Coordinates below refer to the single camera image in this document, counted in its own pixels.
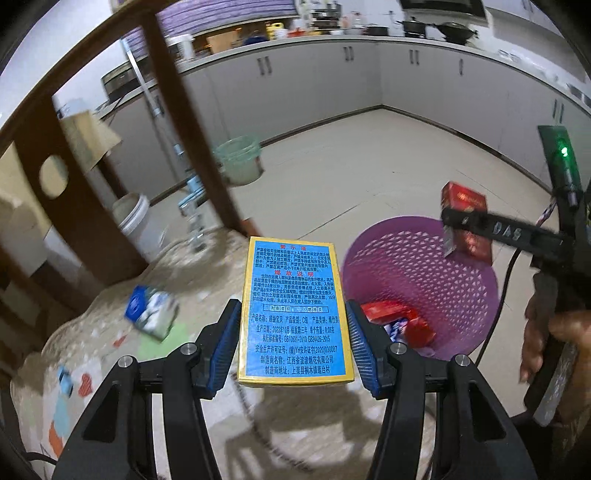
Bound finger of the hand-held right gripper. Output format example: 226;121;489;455
441;208;568;254

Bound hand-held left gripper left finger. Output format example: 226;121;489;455
51;298;243;480

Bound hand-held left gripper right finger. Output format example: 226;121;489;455
345;299;539;480

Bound blue and white box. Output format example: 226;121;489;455
385;318;411;343

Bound plain red box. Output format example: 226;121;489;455
360;300;409;325

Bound red box with gold print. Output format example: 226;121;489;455
440;181;494;265

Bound purple perforated plastic basket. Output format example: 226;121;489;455
342;215;502;365

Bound blue box with yellow edges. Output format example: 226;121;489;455
238;236;356;387

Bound green trash bin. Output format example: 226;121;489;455
213;135;264;186

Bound person's right hand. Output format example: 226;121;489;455
519;294;591;383

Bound glossy red box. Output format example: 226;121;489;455
402;308;437;349

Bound beige patterned chair cushion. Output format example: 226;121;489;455
11;228;439;480

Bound blue and white carton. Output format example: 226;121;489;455
124;285;180;342

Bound white plastic bucket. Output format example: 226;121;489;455
112;194;162;252

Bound black wok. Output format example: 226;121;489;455
436;21;478;44

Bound black range hood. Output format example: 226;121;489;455
399;0;485;14

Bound grey kitchen cabinets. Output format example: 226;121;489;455
99;28;591;208

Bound dark wooden chair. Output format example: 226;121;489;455
0;0;259;324

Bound stacked metal cookware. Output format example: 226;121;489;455
309;4;342;33

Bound black countertop oven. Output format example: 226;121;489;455
102;67;139;100

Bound white rice cooker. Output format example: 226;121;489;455
166;34;195;63

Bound black cable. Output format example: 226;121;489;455
475;251;527;365

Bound flat mop with metal handle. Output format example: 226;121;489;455
121;39;208;252

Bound purple landscape wall poster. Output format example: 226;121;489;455
111;0;298;47

